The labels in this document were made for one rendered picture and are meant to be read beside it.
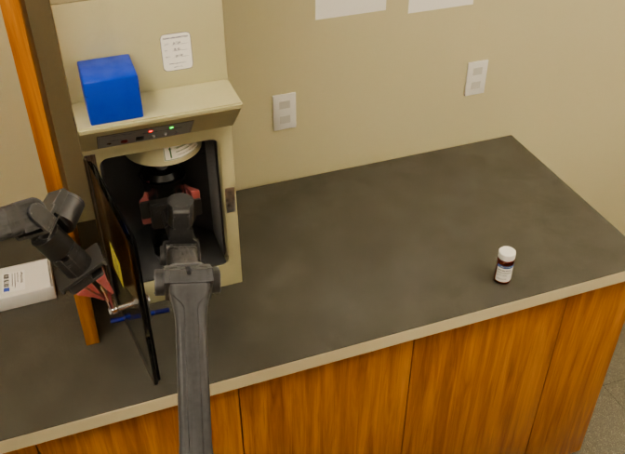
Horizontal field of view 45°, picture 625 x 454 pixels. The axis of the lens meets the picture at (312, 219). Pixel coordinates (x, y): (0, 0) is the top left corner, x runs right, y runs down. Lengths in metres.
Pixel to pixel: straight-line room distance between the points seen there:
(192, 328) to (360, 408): 0.93
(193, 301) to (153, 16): 0.61
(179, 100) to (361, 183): 0.89
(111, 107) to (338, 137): 1.00
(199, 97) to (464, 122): 1.18
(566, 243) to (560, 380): 0.44
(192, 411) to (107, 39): 0.75
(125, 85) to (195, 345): 0.54
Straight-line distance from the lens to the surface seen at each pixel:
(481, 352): 2.08
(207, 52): 1.59
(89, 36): 1.54
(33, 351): 1.88
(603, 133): 2.92
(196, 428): 1.15
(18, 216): 1.40
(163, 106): 1.54
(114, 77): 1.46
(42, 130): 1.52
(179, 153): 1.71
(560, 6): 2.53
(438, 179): 2.34
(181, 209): 1.64
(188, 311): 1.18
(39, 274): 2.02
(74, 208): 1.50
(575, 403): 2.53
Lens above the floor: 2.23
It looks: 37 degrees down
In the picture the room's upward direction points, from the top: straight up
